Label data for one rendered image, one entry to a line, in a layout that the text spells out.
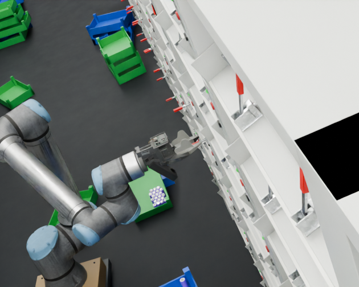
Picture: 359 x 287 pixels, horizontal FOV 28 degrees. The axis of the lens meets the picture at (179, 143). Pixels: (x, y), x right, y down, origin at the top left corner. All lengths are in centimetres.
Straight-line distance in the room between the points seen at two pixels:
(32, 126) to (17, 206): 139
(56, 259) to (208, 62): 191
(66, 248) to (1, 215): 109
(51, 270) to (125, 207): 75
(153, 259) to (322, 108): 267
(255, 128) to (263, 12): 29
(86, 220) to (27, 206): 167
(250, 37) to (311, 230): 26
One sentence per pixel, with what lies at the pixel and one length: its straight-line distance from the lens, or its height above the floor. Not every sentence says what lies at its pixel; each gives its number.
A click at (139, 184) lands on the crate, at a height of 8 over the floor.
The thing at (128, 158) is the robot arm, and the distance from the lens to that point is 236.
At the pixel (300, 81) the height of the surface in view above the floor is 177.
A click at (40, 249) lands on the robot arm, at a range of 302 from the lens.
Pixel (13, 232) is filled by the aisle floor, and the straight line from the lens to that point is 391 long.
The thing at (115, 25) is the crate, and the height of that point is 12.
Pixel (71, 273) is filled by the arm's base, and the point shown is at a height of 21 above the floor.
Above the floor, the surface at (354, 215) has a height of 177.
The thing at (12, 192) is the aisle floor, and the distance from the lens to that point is 422.
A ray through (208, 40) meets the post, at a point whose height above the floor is 159.
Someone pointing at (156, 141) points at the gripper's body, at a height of 88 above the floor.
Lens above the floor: 214
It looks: 33 degrees down
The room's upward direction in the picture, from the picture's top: 23 degrees counter-clockwise
